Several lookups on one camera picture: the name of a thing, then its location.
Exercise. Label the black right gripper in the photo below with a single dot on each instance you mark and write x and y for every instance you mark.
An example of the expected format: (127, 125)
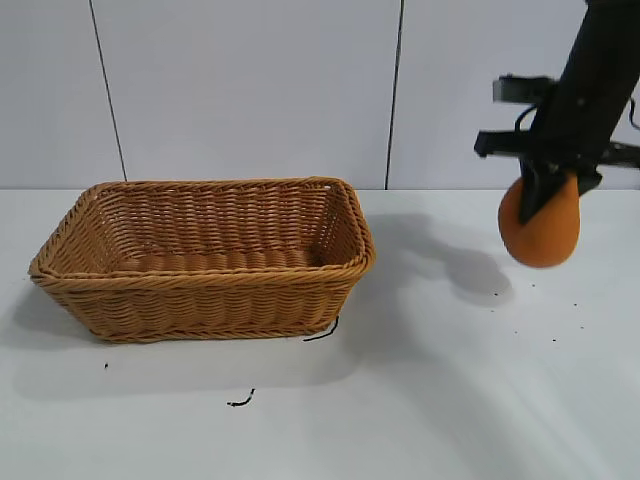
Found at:
(570, 135)

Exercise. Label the orange fruit with knob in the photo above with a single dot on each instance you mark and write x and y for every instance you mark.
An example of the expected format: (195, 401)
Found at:
(545, 245)

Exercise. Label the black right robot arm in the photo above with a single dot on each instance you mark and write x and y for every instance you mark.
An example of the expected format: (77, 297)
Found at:
(600, 45)

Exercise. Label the brown woven wicker basket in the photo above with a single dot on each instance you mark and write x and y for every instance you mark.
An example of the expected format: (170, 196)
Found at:
(200, 305)

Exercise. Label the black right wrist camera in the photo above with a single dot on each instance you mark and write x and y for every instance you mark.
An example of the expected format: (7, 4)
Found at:
(515, 89)

